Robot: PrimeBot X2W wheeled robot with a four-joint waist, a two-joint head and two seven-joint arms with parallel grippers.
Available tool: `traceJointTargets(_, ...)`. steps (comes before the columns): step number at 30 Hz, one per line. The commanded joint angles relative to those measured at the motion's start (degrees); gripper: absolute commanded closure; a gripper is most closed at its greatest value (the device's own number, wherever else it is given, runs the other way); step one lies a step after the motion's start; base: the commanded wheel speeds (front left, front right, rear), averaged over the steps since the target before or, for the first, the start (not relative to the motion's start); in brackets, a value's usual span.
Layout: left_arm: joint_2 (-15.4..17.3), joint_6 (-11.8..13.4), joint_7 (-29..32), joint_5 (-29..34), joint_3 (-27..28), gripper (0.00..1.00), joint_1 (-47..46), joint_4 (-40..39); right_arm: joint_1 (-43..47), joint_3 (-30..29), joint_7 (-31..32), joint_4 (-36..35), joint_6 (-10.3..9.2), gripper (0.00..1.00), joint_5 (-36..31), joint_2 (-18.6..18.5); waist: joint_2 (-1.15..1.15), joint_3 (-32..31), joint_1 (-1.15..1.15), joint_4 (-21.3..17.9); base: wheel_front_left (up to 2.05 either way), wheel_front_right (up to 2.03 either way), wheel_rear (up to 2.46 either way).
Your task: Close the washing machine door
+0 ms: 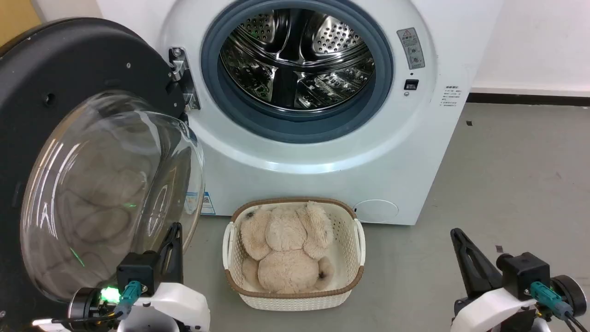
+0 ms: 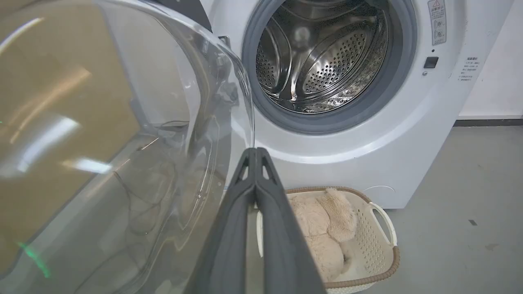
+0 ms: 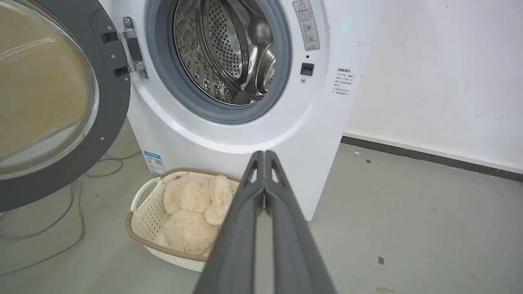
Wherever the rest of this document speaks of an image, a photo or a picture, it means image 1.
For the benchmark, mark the black washer door with glass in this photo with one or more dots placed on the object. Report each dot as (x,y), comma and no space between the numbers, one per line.
(69,60)

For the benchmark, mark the grey warning label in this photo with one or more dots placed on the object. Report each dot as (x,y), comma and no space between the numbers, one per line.
(411,48)

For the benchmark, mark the round white filter cover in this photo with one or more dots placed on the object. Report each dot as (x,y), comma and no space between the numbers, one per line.
(375,211)

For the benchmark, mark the metal door hinge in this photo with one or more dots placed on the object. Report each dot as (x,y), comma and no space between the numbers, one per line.
(182,74)

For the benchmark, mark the black wall baseboard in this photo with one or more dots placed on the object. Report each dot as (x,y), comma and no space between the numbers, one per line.
(530,99)

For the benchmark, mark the beige plush toy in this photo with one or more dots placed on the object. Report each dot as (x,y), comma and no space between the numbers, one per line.
(286,249)

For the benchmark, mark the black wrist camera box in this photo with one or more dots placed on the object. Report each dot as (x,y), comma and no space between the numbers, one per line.
(137,269)
(523,274)

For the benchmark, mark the yellow wooden panel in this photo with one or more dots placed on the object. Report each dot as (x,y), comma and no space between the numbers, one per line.
(16,18)

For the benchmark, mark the blue energy sticker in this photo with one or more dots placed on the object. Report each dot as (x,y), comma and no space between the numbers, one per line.
(207,204)

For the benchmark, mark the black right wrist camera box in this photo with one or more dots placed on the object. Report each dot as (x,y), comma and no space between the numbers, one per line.
(523,274)

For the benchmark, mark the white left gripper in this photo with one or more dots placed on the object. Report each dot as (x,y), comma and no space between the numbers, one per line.
(179,304)

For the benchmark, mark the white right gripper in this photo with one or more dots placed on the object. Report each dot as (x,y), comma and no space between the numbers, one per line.
(488,311)

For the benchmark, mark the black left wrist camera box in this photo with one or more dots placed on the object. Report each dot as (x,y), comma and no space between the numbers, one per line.
(137,269)

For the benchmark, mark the white woven laundry basket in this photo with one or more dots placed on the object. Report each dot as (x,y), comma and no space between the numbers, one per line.
(341,295)

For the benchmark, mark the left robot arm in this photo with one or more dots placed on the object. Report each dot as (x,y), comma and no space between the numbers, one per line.
(85,304)

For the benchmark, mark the white front-load washing machine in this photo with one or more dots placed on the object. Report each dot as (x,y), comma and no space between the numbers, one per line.
(322,184)

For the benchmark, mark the stainless steel drum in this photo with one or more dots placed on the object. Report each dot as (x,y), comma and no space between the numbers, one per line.
(295,60)

